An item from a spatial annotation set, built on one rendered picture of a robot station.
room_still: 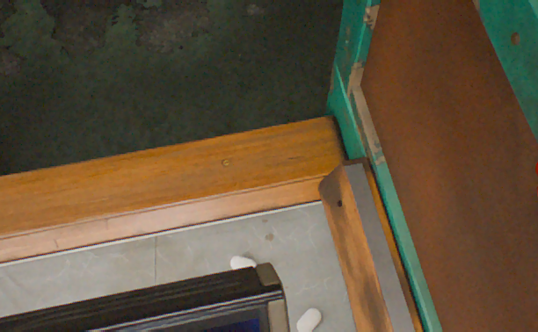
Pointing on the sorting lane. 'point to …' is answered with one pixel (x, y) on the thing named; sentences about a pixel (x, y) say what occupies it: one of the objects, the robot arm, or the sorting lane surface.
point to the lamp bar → (168, 307)
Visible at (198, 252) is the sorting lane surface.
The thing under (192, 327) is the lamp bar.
